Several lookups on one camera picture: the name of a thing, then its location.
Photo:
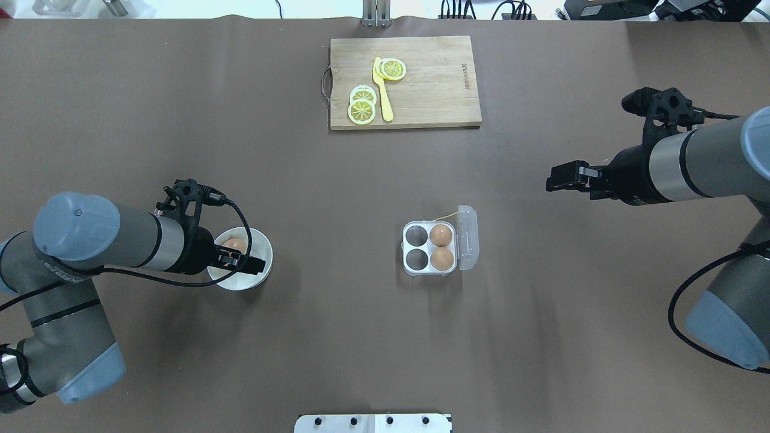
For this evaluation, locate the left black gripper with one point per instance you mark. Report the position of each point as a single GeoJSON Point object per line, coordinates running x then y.
{"type": "Point", "coordinates": [198, 251]}

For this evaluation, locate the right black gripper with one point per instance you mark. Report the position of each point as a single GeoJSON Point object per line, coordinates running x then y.
{"type": "Point", "coordinates": [628, 175]}

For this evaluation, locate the brown egg from bowl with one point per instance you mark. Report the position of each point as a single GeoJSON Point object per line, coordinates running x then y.
{"type": "Point", "coordinates": [236, 244]}

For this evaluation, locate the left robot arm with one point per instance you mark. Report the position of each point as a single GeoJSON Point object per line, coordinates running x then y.
{"type": "Point", "coordinates": [73, 352]}

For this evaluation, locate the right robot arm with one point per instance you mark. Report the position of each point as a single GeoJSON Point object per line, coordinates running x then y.
{"type": "Point", "coordinates": [721, 310]}

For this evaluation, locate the brown egg far slot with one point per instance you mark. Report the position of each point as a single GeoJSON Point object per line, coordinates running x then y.
{"type": "Point", "coordinates": [441, 235]}

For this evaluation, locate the brown egg slot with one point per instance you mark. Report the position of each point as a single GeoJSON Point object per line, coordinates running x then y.
{"type": "Point", "coordinates": [441, 235]}
{"type": "Point", "coordinates": [442, 259]}

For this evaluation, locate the brown egg near slot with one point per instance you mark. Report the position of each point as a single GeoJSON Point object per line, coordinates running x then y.
{"type": "Point", "coordinates": [442, 259]}

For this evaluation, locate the clear plastic egg box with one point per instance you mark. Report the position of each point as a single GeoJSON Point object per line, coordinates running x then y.
{"type": "Point", "coordinates": [416, 245]}

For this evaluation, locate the white ceramic bowl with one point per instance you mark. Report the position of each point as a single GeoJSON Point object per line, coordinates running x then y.
{"type": "Point", "coordinates": [261, 248]}

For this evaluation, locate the yellow rubber band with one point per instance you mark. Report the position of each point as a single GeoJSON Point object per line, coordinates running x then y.
{"type": "Point", "coordinates": [447, 216]}

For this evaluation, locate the wooden cutting board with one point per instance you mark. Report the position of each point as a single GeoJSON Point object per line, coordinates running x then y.
{"type": "Point", "coordinates": [440, 89]}

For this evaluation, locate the lemon slice front lower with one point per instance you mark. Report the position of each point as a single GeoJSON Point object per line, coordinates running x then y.
{"type": "Point", "coordinates": [362, 111]}

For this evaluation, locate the lemon slice back lower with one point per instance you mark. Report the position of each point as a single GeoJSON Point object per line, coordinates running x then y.
{"type": "Point", "coordinates": [363, 92]}

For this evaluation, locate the lemon slice top upper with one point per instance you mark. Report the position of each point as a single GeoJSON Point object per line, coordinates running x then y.
{"type": "Point", "coordinates": [392, 69]}

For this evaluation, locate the yellow plastic knife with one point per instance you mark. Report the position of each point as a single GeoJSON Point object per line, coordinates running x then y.
{"type": "Point", "coordinates": [386, 109]}

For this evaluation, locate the lemon slice under upper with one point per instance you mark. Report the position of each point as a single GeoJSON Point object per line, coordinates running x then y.
{"type": "Point", "coordinates": [377, 69]}

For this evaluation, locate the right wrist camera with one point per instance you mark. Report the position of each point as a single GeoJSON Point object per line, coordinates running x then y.
{"type": "Point", "coordinates": [665, 112]}

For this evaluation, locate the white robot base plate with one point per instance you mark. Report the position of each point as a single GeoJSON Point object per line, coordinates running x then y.
{"type": "Point", "coordinates": [382, 422]}

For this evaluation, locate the aluminium frame post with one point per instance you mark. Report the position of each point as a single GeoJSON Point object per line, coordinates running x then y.
{"type": "Point", "coordinates": [376, 14]}

